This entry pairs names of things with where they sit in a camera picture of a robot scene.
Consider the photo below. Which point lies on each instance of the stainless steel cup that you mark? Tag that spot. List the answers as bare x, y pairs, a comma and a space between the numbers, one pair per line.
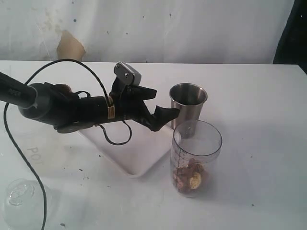
189, 99

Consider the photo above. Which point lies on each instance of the brown wooden cup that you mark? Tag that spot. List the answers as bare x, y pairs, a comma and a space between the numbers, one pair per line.
63, 88

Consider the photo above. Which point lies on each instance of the clear measuring cup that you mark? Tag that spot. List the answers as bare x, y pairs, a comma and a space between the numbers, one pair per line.
196, 146

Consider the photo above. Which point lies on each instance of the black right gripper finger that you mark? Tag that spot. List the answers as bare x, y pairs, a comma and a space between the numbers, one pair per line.
139, 93

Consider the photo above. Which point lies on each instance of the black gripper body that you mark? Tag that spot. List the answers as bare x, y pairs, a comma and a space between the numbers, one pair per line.
125, 108

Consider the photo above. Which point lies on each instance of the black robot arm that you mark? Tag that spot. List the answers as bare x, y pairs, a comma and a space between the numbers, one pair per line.
58, 106

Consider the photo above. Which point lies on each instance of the white rectangular tray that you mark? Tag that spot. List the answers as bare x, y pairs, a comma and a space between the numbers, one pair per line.
136, 157

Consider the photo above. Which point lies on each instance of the translucent plastic POT container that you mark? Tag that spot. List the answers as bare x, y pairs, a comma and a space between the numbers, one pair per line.
51, 154

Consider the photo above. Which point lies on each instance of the clear dome lid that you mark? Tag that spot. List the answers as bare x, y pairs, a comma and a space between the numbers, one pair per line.
23, 205

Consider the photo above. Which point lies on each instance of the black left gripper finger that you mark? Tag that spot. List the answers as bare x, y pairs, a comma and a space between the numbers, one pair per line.
160, 117

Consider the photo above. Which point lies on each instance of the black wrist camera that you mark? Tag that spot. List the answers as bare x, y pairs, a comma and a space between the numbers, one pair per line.
127, 74

